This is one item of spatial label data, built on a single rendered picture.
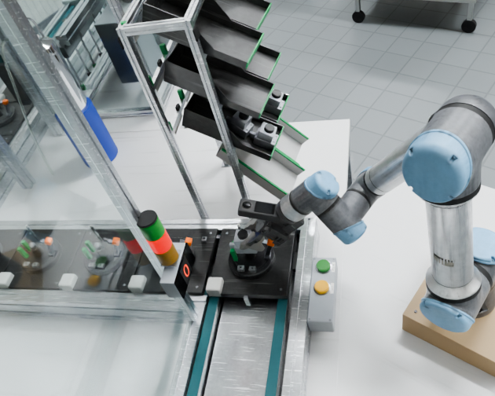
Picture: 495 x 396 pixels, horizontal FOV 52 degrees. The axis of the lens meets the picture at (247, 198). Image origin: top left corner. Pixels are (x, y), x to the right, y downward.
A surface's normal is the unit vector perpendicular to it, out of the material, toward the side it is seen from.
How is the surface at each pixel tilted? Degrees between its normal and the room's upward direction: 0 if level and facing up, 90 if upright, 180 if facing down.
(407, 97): 0
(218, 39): 25
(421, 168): 78
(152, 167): 0
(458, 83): 0
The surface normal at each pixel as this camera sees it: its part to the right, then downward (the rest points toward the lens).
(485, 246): -0.06, -0.75
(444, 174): -0.64, 0.53
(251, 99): 0.19, -0.54
